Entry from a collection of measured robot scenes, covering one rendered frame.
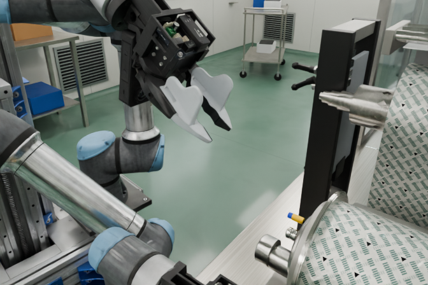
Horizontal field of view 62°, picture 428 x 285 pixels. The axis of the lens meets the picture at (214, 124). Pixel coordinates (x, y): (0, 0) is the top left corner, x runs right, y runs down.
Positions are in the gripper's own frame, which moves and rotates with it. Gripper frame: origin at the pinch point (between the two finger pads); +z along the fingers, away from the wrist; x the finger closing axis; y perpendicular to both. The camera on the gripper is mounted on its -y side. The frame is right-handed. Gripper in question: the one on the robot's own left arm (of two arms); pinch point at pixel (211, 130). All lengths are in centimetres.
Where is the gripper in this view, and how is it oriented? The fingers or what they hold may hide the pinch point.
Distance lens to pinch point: 46.1
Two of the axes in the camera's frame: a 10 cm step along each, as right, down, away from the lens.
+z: 6.0, 7.8, -1.5
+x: 6.2, -3.4, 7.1
